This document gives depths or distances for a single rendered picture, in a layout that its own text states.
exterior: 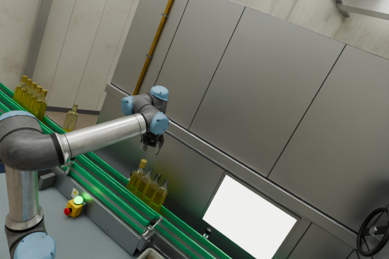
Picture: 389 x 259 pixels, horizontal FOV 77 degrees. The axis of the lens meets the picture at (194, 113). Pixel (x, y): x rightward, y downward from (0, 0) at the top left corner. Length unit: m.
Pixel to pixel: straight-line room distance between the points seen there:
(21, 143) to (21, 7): 3.21
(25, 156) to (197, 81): 0.92
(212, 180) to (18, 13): 3.24
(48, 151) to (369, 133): 1.22
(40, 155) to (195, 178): 0.90
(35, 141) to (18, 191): 0.26
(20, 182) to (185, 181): 0.84
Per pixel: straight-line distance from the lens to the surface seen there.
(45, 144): 0.77
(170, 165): 1.49
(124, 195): 1.51
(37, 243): 1.07
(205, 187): 1.44
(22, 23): 3.94
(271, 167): 1.34
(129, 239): 1.47
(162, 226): 1.46
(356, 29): 11.65
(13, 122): 0.86
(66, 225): 1.56
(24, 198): 1.02
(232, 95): 1.32
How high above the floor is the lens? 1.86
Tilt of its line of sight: 15 degrees down
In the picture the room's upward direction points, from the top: 25 degrees clockwise
